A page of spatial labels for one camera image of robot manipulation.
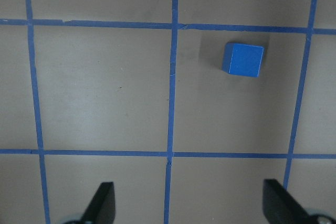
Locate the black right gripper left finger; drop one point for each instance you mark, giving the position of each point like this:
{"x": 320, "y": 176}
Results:
{"x": 101, "y": 208}

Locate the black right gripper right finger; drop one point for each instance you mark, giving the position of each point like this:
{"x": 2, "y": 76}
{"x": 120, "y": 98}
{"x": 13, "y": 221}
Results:
{"x": 280, "y": 207}

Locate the blue wooden block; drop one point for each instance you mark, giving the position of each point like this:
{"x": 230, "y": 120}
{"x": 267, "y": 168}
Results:
{"x": 242, "y": 59}

